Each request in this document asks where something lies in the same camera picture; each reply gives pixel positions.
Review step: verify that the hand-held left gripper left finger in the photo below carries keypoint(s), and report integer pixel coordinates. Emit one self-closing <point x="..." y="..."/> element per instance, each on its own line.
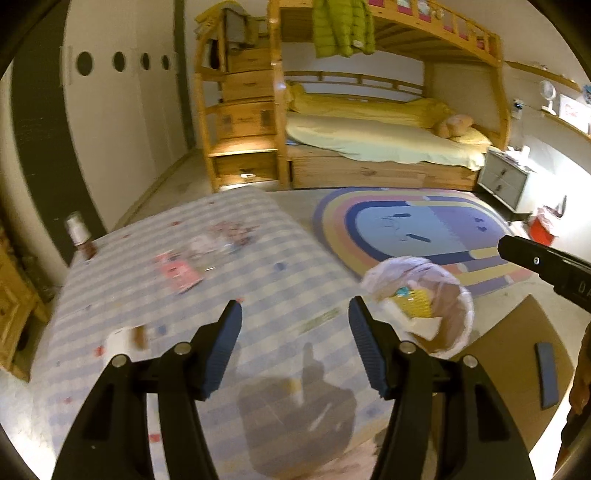
<point x="221" y="350"/>

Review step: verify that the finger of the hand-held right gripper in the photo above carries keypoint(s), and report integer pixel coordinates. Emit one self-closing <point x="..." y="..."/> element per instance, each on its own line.
<point x="526" y="256"/>

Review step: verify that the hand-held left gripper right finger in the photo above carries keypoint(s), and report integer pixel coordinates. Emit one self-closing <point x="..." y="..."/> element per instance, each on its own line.
<point x="369" y="350"/>

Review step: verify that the white bin with pink bag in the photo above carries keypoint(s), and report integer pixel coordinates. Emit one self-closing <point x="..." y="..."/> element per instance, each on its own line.
<point x="455" y="318"/>

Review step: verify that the red bin with white bag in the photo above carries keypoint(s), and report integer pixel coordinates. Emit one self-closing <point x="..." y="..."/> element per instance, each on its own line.
<point x="542" y="228"/>

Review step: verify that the pale green paper strip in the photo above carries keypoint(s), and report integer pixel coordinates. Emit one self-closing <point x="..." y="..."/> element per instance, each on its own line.
<point x="318" y="321"/>

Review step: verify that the yellow mesh packet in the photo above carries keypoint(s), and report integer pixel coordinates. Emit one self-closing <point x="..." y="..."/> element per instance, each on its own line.
<point x="415" y="302"/>

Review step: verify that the grey nightstand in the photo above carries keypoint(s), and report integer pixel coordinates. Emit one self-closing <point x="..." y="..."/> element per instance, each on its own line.
<point x="503" y="180"/>

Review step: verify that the pink flat packet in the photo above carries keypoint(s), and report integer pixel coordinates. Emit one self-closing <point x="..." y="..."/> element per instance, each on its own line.
<point x="178" y="272"/>

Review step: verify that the dark blue flat case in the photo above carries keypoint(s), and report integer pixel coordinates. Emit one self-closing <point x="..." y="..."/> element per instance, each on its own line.
<point x="547" y="374"/>

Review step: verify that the white papers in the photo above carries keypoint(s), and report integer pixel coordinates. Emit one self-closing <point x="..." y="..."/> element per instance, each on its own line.
<point x="517" y="154"/>

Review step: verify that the brown cardboard sheet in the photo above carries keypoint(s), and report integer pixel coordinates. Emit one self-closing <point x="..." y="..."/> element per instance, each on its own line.
<point x="508" y="369"/>

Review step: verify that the rainbow rug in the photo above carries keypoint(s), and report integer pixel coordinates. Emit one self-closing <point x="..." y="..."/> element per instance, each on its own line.
<point x="415" y="221"/>

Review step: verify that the yellow pillow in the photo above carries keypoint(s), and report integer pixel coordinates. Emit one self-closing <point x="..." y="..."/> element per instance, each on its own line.
<point x="475" y="137"/>

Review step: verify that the tan plush toy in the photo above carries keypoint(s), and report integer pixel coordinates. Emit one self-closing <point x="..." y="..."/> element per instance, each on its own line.
<point x="455" y="125"/>

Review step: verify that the white and pink card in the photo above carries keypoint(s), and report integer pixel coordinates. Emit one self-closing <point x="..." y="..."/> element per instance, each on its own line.
<point x="572" y="113"/>

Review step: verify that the white desk fan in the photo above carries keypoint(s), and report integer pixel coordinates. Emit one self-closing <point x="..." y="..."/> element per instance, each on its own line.
<point x="548" y="94"/>

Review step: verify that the wooden bunk bed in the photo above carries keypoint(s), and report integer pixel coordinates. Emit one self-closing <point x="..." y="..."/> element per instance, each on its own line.
<point x="369" y="173"/>

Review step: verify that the brown bottle with silver cap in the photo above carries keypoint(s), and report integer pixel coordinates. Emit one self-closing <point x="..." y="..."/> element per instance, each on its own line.
<point x="81" y="235"/>

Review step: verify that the pale yellow bed sheet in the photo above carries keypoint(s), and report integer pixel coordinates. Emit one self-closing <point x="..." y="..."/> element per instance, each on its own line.
<point x="369" y="138"/>

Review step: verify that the wooden glass-door cabinet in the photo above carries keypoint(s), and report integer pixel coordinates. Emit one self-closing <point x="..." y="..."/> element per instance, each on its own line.
<point x="18" y="304"/>

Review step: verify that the yellow quilt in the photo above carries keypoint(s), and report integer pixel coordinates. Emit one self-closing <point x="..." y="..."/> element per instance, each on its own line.
<point x="369" y="108"/>

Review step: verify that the wooden stair drawers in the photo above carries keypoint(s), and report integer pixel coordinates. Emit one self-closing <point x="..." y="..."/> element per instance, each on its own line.
<point x="244" y="120"/>

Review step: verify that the white wardrobe with round holes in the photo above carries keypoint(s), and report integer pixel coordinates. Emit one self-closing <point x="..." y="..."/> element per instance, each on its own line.
<point x="120" y="129"/>

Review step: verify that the green puffer jacket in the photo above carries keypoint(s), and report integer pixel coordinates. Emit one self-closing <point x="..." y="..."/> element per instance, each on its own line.
<point x="341" y="27"/>

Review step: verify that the wooden wall shelf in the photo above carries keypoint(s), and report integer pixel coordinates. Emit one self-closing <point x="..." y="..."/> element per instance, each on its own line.
<point x="545" y="74"/>

